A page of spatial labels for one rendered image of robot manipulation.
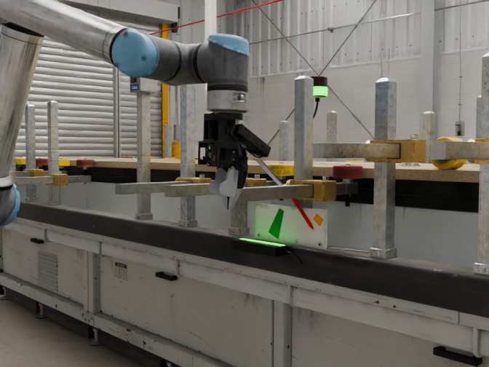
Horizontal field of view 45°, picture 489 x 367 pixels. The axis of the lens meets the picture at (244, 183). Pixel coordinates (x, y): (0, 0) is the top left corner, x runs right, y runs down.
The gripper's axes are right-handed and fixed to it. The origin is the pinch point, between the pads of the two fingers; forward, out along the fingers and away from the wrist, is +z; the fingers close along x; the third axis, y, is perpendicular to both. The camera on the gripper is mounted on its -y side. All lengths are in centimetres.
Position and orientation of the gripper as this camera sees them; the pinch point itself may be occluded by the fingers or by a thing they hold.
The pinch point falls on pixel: (231, 204)
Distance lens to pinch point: 132.5
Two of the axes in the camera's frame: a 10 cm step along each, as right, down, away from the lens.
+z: -0.3, 10.0, 0.4
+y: -7.5, 0.0, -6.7
